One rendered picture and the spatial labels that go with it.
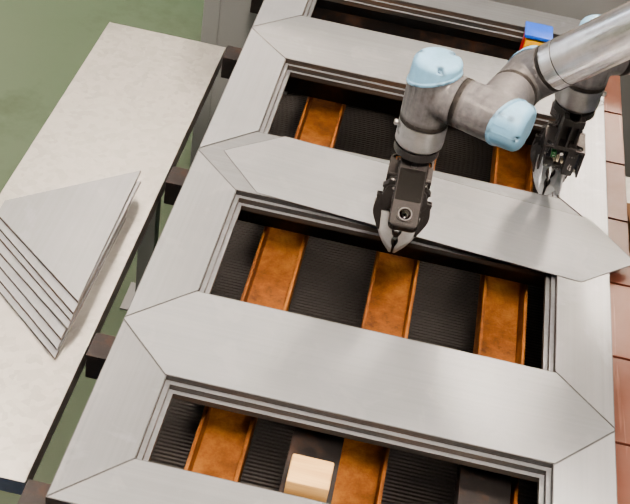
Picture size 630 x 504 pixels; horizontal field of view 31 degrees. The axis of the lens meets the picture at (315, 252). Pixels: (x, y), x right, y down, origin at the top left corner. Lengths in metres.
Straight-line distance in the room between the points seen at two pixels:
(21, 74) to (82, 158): 1.60
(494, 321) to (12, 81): 2.07
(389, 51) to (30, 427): 1.14
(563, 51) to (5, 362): 0.95
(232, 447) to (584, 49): 0.79
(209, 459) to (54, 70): 2.21
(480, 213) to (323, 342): 0.45
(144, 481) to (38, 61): 2.45
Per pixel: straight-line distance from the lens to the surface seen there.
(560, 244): 2.03
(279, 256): 2.11
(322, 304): 2.22
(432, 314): 2.26
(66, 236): 1.95
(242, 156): 2.05
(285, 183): 2.01
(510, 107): 1.66
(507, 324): 2.09
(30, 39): 3.93
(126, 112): 2.30
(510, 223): 2.04
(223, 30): 2.88
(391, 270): 2.13
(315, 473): 1.61
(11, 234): 1.96
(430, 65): 1.67
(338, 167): 2.06
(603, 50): 1.70
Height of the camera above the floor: 2.08
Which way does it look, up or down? 41 degrees down
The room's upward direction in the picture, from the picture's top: 11 degrees clockwise
